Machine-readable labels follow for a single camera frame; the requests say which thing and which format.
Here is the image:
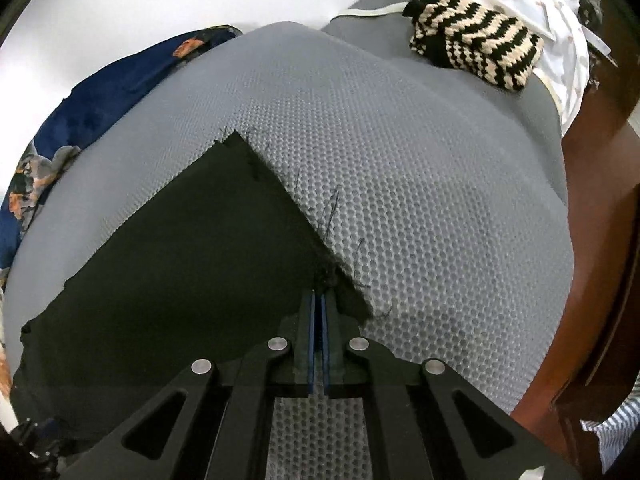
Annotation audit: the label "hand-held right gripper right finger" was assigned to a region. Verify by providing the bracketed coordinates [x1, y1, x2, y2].
[322, 291, 582, 480]

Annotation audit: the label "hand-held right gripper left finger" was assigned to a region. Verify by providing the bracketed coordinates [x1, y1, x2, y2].
[60, 290, 318, 480]

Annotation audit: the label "black pants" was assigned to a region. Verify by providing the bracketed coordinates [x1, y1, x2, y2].
[11, 129, 377, 441]

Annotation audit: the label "grey mesh mat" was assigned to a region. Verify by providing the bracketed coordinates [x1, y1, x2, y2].
[10, 20, 576, 480]

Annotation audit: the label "blue and white striped cloth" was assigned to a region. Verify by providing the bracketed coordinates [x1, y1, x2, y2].
[580, 390, 640, 477]

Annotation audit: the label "grey mattress with cream trim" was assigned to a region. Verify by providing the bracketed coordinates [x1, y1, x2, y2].
[320, 0, 568, 206]

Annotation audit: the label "navy floral blanket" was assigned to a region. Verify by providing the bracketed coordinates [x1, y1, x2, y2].
[0, 25, 244, 286]

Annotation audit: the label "black and cream knit garment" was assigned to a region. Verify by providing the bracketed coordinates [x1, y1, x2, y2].
[402, 0, 546, 92]

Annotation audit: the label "white printed cloth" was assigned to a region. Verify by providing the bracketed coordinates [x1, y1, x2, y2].
[424, 0, 612, 137]

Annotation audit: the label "brown wooden bed frame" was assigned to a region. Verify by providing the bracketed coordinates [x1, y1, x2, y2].
[510, 0, 640, 480]

